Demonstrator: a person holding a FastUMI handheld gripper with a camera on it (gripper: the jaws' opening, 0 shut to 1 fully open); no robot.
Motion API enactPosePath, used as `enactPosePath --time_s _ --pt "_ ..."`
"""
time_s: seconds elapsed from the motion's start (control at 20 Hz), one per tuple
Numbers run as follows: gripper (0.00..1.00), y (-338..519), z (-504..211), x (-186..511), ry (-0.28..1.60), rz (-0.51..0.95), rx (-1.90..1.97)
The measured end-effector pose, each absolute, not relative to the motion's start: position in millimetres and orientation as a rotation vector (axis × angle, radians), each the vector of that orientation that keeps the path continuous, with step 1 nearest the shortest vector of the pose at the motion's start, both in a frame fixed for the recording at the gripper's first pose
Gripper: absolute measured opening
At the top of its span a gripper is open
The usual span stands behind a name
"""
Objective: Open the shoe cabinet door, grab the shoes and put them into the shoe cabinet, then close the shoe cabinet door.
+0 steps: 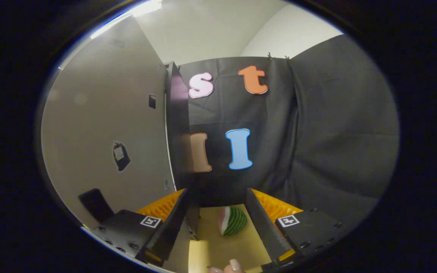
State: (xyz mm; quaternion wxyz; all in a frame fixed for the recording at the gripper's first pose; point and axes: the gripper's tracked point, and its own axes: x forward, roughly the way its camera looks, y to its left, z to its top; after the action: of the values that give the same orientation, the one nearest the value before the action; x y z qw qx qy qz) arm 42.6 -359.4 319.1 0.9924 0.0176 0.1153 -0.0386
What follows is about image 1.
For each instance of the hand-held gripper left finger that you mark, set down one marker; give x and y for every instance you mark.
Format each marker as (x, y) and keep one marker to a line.
(176, 220)

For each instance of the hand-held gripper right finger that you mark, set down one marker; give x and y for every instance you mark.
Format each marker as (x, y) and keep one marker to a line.
(262, 220)

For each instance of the grey shoe cabinet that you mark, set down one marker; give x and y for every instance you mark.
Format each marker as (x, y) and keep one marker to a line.
(178, 132)

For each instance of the white shoe cabinet door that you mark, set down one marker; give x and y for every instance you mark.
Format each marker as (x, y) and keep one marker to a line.
(89, 113)

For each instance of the toy watermelon slice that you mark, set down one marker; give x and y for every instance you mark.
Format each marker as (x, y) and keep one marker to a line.
(235, 222)

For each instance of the black backdrop cloth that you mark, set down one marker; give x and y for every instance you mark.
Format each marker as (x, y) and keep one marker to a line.
(328, 132)

